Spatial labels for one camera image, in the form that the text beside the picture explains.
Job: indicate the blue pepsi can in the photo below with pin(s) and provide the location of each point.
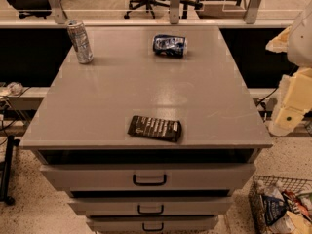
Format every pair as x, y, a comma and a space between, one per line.
169, 45

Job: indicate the wire basket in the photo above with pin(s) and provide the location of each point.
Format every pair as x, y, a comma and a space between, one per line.
295, 185

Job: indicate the bottom grey drawer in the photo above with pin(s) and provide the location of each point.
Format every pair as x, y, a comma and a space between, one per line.
152, 223

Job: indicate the clutter on left shelf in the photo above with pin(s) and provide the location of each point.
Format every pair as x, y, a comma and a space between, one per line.
13, 89

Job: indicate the black office chair centre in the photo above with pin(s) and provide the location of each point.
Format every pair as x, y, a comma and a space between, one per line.
147, 4

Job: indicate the silver tall drink can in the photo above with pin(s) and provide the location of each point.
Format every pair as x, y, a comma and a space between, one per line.
80, 41

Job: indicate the grey drawer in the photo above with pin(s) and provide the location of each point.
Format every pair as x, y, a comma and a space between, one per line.
135, 177
151, 206
152, 223

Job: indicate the blue snack bag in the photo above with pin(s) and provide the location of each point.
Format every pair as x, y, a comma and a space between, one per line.
274, 209

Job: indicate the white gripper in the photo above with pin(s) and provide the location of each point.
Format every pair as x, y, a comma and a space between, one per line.
300, 44

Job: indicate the top grey drawer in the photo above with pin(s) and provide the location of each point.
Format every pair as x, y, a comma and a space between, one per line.
135, 177

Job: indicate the middle grey drawer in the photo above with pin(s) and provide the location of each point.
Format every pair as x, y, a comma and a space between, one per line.
151, 206

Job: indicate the grey drawer cabinet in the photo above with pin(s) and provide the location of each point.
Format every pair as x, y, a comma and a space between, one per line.
85, 116

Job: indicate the black stand left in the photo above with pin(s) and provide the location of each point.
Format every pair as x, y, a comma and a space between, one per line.
5, 170

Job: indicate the red snack bag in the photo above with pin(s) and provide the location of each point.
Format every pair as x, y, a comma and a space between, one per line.
300, 203

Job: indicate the black snack bar wrapper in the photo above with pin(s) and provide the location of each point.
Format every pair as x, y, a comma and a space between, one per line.
155, 128

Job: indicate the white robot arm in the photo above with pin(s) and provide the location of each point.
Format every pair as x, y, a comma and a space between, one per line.
296, 42

